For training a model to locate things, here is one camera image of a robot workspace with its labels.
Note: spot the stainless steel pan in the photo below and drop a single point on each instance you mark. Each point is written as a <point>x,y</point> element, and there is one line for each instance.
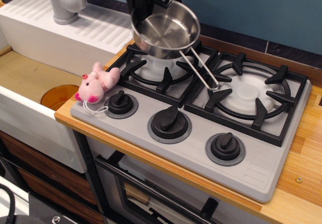
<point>169,33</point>

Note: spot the pink stuffed pig toy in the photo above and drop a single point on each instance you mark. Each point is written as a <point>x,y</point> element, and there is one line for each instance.
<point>95,85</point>

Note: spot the black left stove knob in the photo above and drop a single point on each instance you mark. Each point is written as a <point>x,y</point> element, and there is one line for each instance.
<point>121,105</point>

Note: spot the black stove knob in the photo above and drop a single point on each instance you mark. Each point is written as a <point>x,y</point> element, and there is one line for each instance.
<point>169,126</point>
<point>225,149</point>
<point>121,105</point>

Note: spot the black middle stove knob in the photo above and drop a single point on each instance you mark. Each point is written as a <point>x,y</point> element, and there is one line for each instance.
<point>169,126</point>

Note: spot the grey toy stove top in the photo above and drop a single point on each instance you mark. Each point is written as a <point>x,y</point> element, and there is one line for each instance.
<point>256,176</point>

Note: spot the black right stove knob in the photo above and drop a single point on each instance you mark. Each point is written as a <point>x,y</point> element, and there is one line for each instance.
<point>225,149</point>

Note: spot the grey toy faucet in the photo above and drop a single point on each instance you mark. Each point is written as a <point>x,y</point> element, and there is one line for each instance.
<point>66,11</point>

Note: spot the black left burner grate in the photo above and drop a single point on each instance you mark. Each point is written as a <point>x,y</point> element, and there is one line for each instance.
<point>170,81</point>

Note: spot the black burner grate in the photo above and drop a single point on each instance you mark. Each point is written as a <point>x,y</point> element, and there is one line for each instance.
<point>259,100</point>
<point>170,81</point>

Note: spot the white toy sink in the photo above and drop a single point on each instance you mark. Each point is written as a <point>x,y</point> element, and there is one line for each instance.
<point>37,55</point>

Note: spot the orange plastic bowl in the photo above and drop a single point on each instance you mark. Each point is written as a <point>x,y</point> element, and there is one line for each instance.
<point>56,97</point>

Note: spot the black right burner grate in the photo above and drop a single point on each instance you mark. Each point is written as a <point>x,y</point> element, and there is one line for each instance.
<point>259,100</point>

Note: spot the wooden drawer fronts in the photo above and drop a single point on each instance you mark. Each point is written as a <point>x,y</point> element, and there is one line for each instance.
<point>60,186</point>

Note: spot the oven door with black handle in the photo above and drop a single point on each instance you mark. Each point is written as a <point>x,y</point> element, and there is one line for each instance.
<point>146,195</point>

